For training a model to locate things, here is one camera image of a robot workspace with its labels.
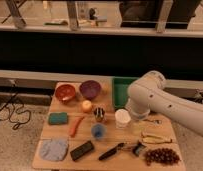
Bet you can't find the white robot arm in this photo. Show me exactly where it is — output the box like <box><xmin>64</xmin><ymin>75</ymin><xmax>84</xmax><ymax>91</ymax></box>
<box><xmin>125</xmin><ymin>70</ymin><xmax>203</xmax><ymax>137</ymax></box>

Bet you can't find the green plastic tray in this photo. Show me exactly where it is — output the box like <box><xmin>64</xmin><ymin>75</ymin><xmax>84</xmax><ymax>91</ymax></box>
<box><xmin>112</xmin><ymin>77</ymin><xmax>136</xmax><ymax>110</ymax></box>

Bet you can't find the yellow banana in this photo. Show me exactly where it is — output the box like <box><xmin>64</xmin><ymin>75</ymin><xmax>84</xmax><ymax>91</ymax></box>
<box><xmin>141</xmin><ymin>132</ymin><xmax>173</xmax><ymax>144</ymax></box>

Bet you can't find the white cup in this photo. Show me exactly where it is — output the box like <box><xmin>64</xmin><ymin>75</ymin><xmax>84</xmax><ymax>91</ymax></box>
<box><xmin>115</xmin><ymin>109</ymin><xmax>131</xmax><ymax>129</ymax></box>

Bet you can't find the small dark clip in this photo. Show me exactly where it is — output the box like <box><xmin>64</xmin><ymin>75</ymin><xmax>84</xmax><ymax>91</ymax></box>
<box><xmin>132</xmin><ymin>142</ymin><xmax>146</xmax><ymax>156</ymax></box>

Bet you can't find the small metal utensil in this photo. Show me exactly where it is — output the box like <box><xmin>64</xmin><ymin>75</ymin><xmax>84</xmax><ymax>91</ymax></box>
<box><xmin>144</xmin><ymin>119</ymin><xmax>162</xmax><ymax>124</ymax></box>

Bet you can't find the blue cup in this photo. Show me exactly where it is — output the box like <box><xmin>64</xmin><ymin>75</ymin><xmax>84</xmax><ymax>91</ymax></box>
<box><xmin>91</xmin><ymin>124</ymin><xmax>105</xmax><ymax>140</ymax></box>

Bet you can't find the bunch of red grapes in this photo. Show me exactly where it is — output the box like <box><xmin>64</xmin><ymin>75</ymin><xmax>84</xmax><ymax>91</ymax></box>
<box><xmin>144</xmin><ymin>148</ymin><xmax>180</xmax><ymax>165</ymax></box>

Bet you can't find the wooden board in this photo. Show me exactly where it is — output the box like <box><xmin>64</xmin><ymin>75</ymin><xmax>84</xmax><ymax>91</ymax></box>
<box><xmin>32</xmin><ymin>82</ymin><xmax>186</xmax><ymax>171</ymax></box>

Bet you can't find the orange carrot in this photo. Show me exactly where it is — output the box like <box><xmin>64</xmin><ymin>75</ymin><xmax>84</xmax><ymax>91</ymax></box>
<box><xmin>69</xmin><ymin>116</ymin><xmax>85</xmax><ymax>137</ymax></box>

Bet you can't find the purple bowl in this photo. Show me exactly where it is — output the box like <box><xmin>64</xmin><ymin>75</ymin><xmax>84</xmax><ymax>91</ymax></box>
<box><xmin>79</xmin><ymin>80</ymin><xmax>101</xmax><ymax>100</ymax></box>

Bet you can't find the black rectangular block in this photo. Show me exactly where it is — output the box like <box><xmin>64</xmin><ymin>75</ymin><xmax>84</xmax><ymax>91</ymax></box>
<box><xmin>70</xmin><ymin>141</ymin><xmax>94</xmax><ymax>161</ymax></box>

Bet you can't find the red bowl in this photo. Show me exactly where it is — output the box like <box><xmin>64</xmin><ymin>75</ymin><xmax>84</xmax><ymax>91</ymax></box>
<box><xmin>55</xmin><ymin>84</ymin><xmax>76</xmax><ymax>102</ymax></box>

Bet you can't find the green sponge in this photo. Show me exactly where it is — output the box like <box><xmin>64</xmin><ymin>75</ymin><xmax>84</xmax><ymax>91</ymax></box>
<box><xmin>48</xmin><ymin>112</ymin><xmax>68</xmax><ymax>125</ymax></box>

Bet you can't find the light blue cloth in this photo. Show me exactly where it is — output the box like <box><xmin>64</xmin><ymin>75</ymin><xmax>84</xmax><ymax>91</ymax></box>
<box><xmin>39</xmin><ymin>139</ymin><xmax>69</xmax><ymax>162</ymax></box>

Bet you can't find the black handled peeler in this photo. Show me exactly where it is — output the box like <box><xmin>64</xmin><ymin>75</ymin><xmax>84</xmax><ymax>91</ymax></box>
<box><xmin>98</xmin><ymin>143</ymin><xmax>132</xmax><ymax>161</ymax></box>

